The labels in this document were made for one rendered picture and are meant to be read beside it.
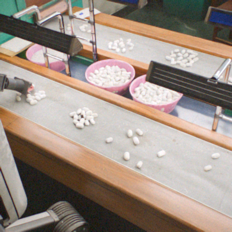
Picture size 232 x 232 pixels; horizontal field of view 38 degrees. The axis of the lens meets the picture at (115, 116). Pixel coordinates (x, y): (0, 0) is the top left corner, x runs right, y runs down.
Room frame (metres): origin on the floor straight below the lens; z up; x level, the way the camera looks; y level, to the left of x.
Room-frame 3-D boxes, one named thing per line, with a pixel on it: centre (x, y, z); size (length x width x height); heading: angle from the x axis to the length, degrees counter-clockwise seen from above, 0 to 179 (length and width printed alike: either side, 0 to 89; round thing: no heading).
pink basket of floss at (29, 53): (1.78, 0.38, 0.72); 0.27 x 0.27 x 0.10
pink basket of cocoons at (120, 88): (1.52, 0.02, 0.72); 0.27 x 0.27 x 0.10
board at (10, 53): (1.90, 0.56, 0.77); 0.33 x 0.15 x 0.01; 145
